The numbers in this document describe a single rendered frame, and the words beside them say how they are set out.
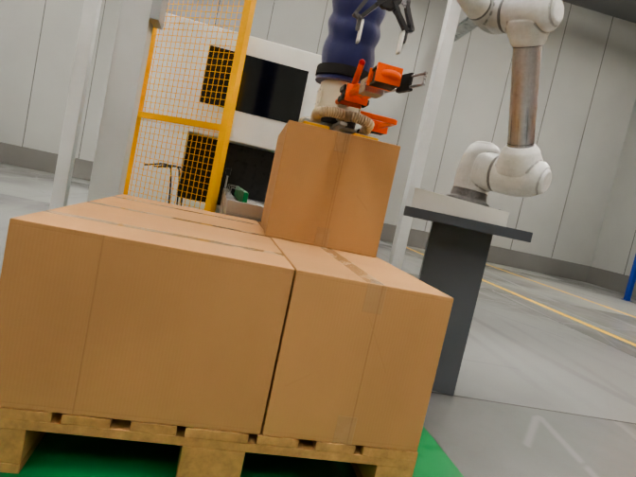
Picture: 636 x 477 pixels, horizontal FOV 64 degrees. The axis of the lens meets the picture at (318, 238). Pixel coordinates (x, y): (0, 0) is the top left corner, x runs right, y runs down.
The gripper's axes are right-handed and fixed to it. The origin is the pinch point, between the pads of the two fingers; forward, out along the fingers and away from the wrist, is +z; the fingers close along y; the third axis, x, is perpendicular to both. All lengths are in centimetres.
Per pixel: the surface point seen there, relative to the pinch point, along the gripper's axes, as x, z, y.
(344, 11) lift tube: -34.2, -18.8, 7.7
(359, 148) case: -11.1, 31.5, -3.6
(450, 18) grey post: -363, -158, -155
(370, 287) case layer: 48, 69, 1
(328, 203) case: -11, 52, 3
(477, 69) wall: -947, -300, -460
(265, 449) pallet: 48, 111, 17
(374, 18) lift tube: -32.9, -19.1, -3.9
